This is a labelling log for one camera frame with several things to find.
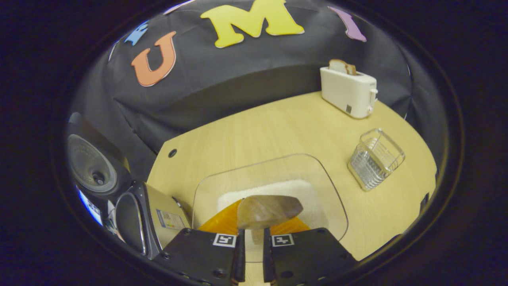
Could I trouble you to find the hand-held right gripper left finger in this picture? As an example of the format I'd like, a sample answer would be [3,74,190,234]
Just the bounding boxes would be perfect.
[153,199,246,286]

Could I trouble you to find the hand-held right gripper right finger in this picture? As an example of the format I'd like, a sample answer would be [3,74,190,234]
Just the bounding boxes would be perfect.
[263,216,358,286]

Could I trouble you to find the wooden spoon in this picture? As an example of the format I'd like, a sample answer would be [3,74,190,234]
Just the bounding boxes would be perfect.
[237,195,304,245]

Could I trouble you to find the black and silver rice cooker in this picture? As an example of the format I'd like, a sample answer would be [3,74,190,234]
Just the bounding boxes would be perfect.
[65,111,193,261]

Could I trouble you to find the wire chopstick holder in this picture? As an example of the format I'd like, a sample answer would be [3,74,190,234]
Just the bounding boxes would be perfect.
[348,128,406,192]

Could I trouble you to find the clear plastic container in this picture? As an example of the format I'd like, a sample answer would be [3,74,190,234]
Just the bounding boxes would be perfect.
[192,153,350,263]

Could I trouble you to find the computer monitor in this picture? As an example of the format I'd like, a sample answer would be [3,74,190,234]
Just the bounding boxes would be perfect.
[77,186,104,226]

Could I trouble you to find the white toaster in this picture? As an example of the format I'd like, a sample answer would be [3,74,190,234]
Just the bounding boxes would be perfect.
[320,66,378,120]

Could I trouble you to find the bread slice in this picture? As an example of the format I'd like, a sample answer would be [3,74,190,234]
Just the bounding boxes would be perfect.
[329,59,358,76]

